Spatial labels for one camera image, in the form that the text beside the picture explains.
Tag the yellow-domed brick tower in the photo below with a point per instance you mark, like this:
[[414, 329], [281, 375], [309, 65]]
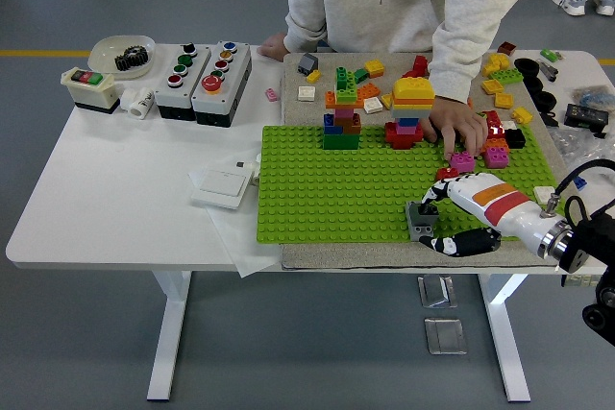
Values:
[[412, 90]]

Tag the person's left forearm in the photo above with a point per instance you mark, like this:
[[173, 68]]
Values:
[[454, 64]]

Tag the clear plastic bag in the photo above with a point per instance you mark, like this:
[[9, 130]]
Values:
[[572, 141]]

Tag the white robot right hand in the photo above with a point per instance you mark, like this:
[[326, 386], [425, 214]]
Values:
[[499, 206]]

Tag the small pink brick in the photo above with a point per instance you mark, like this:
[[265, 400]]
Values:
[[272, 94]]

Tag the black square brick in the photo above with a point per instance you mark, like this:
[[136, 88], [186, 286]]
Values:
[[515, 138]]

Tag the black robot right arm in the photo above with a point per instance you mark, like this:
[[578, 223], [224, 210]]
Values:
[[586, 242]]

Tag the white wall switch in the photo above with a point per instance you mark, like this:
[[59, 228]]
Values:
[[221, 186]]

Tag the three-button control box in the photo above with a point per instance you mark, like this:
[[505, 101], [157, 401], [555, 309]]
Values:
[[185, 98]]

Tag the white flat brick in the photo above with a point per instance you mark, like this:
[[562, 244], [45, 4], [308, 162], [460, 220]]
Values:
[[306, 93], [543, 195], [373, 105]]

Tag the translucent plastic sheet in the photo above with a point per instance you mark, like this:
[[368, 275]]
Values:
[[240, 247]]

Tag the white table leg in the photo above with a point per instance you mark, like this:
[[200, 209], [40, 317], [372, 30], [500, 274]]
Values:
[[502, 333], [173, 323]]

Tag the red-green rocker switch box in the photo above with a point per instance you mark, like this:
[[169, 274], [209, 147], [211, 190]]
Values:
[[91, 88]]

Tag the person's right hand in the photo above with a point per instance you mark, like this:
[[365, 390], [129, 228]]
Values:
[[274, 46]]

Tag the small white brick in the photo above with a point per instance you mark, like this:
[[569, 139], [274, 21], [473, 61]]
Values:
[[511, 126]]

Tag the small brown box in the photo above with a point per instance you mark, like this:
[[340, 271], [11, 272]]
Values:
[[507, 48]]

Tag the small metal hand tool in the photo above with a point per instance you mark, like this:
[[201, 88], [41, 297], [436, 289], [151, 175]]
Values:
[[548, 70]]

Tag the small green plastic part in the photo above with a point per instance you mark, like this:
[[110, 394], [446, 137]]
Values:
[[548, 54]]

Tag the person's left hand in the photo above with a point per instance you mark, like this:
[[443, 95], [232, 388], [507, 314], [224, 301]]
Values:
[[461, 122]]

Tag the emergency-stop button control box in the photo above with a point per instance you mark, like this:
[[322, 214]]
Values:
[[218, 100]]

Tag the person's right forearm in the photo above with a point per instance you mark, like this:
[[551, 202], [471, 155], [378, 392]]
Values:
[[302, 31]]

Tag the small dark grey brick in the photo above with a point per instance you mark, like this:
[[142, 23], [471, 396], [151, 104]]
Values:
[[426, 215]]

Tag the small green brick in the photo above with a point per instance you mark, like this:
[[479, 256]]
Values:
[[361, 75]]

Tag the green-topped brick tower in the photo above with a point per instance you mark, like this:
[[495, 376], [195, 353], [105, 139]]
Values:
[[342, 141]]

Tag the black metal gears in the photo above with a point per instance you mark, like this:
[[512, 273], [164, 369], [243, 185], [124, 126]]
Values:
[[132, 57]]

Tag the dark grey sloped brick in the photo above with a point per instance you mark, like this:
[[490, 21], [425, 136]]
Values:
[[308, 63]]

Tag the bag of blue parts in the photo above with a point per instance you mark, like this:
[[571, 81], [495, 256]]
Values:
[[593, 95]]

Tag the green studded baseplate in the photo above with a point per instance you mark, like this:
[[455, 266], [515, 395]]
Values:
[[336, 189]]

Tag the small yellow brick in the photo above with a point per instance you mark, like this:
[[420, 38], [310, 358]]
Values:
[[313, 76], [522, 115]]

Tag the orange long brick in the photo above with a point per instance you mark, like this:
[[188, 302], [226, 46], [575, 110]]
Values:
[[497, 143], [469, 103]]

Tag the green long brick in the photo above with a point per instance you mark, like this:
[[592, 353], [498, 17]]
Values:
[[507, 76]]

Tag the white plastic bowl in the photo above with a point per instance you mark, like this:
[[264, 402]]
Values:
[[103, 57]]

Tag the small blue brick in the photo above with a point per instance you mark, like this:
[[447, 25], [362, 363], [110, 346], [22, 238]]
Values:
[[580, 183]]

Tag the metal floor socket plate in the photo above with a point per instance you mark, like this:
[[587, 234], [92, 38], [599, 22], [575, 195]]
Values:
[[437, 291], [445, 335]]

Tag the red square brick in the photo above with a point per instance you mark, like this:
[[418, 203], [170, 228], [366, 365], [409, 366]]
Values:
[[446, 173]]

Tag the long light grey brick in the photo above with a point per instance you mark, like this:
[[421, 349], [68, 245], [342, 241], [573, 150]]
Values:
[[411, 220]]

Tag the yellow flat brick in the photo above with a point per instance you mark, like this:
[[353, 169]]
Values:
[[492, 86], [504, 100], [387, 102]]

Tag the black electronic module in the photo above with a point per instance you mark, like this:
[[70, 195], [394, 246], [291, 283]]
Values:
[[586, 114]]

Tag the white pipe tee fitting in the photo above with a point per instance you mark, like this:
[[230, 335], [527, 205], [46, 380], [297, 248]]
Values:
[[137, 103]]

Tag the magenta square brick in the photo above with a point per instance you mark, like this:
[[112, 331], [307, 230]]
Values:
[[495, 157], [462, 162]]

